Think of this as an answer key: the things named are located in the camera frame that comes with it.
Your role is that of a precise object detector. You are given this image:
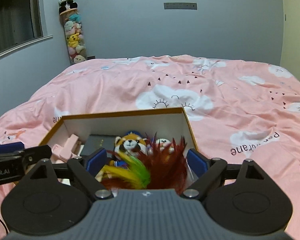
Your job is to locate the dark grey box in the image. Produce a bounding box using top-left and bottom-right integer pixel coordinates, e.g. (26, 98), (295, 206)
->
(80, 134), (116, 156)

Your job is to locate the pale pink plastic item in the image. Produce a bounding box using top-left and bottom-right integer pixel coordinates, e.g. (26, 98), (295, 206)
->
(52, 134), (81, 164)

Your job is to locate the cream plush toy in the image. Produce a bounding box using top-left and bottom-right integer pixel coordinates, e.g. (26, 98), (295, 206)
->
(155, 138), (174, 153)

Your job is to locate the red panda plush toy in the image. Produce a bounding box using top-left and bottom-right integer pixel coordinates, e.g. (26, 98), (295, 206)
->
(107, 131), (147, 168)

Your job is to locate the colourful feather toy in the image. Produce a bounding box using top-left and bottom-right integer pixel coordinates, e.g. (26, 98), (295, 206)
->
(101, 136), (187, 194)

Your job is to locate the orange cardboard box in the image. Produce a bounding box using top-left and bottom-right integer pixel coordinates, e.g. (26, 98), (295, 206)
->
(40, 108), (198, 152)

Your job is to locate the pink cloud-print duvet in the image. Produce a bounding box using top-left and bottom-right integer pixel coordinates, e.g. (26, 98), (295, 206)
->
(0, 55), (300, 239)

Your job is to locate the plush toy column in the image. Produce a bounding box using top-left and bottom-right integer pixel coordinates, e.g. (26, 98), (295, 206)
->
(60, 8), (87, 64)

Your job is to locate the window with grey frame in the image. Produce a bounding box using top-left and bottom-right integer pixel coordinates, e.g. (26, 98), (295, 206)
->
(0, 0), (52, 59)

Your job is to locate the grey wall plate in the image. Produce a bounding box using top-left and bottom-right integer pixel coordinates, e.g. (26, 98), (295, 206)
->
(164, 2), (197, 10)

